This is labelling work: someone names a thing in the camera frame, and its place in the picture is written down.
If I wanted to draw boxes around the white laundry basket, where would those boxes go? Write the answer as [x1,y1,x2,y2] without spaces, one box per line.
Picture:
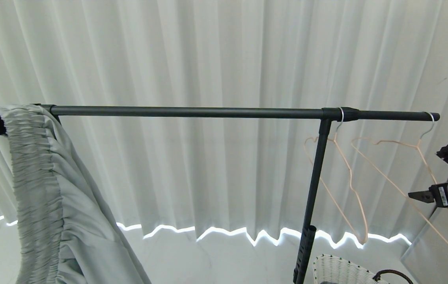
[313,254,414,284]

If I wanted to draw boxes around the white curtain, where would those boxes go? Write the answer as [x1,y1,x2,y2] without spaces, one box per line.
[0,0,448,249]

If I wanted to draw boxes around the pink clothes hanger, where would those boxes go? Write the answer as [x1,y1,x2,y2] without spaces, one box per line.
[304,118,368,245]
[351,112,448,251]

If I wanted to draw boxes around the pale grey garment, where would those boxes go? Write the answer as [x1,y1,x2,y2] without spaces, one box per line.
[0,104,153,284]

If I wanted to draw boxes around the black clothes rack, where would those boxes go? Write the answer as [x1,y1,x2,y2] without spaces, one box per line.
[35,104,440,284]

